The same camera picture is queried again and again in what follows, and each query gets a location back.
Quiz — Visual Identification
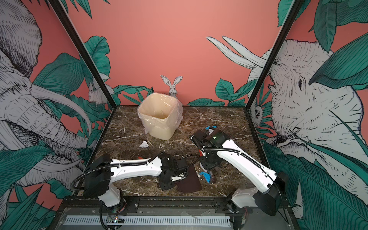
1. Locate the dark brown dustpan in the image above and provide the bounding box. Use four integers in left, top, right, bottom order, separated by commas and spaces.
177, 165, 202, 194

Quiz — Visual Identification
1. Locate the dark brown hand brush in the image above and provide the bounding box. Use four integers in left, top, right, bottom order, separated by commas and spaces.
207, 169, 217, 184

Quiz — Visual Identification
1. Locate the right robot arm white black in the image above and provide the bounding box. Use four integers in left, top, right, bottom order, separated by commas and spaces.
190, 128, 288, 216

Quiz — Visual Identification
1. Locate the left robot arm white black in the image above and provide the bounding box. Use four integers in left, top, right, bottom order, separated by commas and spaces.
71, 151, 189, 210

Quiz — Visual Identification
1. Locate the blue paper scrap front right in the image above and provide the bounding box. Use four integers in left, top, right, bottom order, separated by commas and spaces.
198, 172, 211, 184

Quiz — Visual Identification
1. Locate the white paper scrap left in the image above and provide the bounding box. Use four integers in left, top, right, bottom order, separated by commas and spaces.
139, 140, 149, 148

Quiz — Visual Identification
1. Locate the white perforated vent strip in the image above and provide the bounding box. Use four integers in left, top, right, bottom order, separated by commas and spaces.
64, 215, 232, 227

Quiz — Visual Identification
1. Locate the cream plastic trash bin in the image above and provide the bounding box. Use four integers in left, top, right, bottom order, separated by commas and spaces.
137, 92, 182, 141

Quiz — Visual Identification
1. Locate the clear plastic bin liner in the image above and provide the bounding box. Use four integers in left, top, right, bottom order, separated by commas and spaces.
137, 92, 184, 136

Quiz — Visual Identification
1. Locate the small green circuit board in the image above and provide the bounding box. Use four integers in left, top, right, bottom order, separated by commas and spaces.
106, 216, 125, 225

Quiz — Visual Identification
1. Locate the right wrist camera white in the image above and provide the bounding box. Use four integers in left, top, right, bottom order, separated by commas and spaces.
190, 135, 206, 157

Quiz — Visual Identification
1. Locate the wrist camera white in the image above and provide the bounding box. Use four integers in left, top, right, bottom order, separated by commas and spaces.
190, 135, 206, 157
171, 176, 186, 182

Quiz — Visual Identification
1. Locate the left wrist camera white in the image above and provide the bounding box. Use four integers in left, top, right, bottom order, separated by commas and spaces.
171, 176, 186, 182

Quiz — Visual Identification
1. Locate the black right frame post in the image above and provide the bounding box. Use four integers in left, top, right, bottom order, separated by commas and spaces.
245, 0, 304, 111

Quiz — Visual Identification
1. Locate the black frame post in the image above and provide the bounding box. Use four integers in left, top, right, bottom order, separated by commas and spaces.
245, 0, 304, 111
49, 0, 117, 109

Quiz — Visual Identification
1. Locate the black left frame post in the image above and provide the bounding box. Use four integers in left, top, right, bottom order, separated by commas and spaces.
49, 0, 117, 109

